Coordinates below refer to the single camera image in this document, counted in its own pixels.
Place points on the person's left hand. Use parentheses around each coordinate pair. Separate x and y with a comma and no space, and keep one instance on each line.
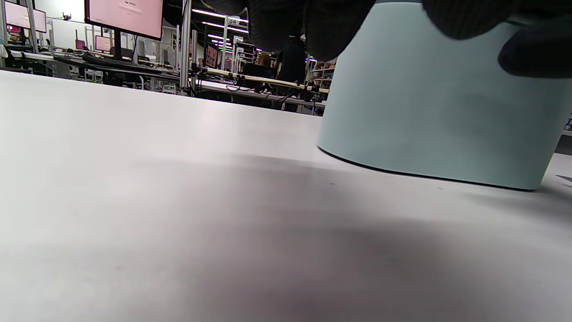
(330,27)

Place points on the light teal round container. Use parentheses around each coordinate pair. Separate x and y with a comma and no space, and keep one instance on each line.
(438,107)

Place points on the storage shelf with items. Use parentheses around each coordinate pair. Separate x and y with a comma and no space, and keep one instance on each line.
(322,74)

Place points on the ceiling light strip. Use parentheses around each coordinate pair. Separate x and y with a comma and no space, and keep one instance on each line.
(223,27)
(214,14)

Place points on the tilted dark-framed monitor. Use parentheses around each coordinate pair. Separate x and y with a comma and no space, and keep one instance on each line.
(211,56)

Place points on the large pink-screen monitor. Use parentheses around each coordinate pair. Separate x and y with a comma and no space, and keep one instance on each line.
(127,15)

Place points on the black keyboard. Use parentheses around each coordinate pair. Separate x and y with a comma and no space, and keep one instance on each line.
(118,62)

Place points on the tiny pink-screen monitor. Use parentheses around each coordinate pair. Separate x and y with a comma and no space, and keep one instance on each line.
(103,43)

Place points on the grey desk with equipment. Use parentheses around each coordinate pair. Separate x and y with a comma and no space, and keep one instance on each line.
(67,62)

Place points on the small pink-screen monitor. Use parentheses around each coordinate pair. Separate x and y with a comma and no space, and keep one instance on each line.
(22,15)

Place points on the aluminium frame post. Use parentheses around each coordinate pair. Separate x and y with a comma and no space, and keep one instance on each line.
(186,44)

